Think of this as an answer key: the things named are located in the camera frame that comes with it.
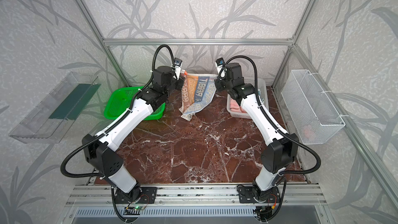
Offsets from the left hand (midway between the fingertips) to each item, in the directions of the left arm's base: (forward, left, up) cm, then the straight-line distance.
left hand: (180, 68), depth 77 cm
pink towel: (-1, -32, -31) cm, 45 cm away
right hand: (+1, -20, -3) cm, 20 cm away
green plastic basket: (+5, +49, -35) cm, 60 cm away
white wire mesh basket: (-28, -57, -1) cm, 64 cm away
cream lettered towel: (+2, -8, -19) cm, 21 cm away
